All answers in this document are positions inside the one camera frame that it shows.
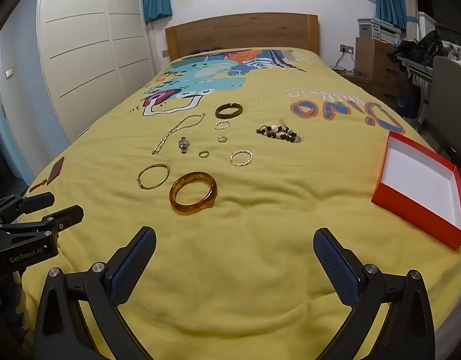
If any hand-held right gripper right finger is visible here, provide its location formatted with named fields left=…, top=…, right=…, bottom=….
left=313, top=227, right=437, bottom=360

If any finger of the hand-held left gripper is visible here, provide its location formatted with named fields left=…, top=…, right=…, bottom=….
left=0, top=192, right=55, bottom=226
left=0, top=205, right=85, bottom=238

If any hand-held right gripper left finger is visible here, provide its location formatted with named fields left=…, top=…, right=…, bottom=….
left=34, top=226, right=157, bottom=360

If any red cardboard box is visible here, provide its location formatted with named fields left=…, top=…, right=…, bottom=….
left=371, top=131, right=461, bottom=251

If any silver chain necklace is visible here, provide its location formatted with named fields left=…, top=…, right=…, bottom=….
left=151, top=112, right=206, bottom=155

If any red phone on bed edge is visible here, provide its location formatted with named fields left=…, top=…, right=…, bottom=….
left=30, top=157, right=65, bottom=193

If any amber bangle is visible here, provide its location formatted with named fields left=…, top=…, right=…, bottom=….
left=169, top=171, right=218, bottom=216

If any thin gold bangle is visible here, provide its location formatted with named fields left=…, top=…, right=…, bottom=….
left=136, top=163, right=171, bottom=190

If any yellow printed bedspread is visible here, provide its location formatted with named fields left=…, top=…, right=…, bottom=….
left=26, top=47, right=461, bottom=360

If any white wardrobe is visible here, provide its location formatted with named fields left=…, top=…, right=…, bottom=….
left=35, top=0, right=156, bottom=145

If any dark brown bangle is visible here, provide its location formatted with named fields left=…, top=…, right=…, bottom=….
left=214, top=102, right=243, bottom=119

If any dark blue bag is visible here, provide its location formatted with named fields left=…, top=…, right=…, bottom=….
left=397, top=82, right=422, bottom=119

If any grey chair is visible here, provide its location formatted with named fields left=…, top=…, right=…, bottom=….
left=427, top=55, right=461, bottom=158

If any wooden dresser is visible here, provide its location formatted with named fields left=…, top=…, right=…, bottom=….
left=355, top=37, right=407, bottom=98

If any grey desk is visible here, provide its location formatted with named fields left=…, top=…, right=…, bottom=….
left=397, top=54, right=435, bottom=83

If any black bag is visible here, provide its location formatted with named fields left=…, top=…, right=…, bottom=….
left=395, top=30, right=445, bottom=64

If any grey printer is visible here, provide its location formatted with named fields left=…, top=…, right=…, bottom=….
left=358, top=17, right=402, bottom=44

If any wooden headboard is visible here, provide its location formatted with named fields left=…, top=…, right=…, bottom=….
left=165, top=13, right=320, bottom=62

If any brown white beaded bracelet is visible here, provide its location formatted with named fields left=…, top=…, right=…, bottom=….
left=256, top=118, right=304, bottom=144

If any black cable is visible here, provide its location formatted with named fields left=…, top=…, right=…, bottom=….
left=330, top=50, right=360, bottom=76

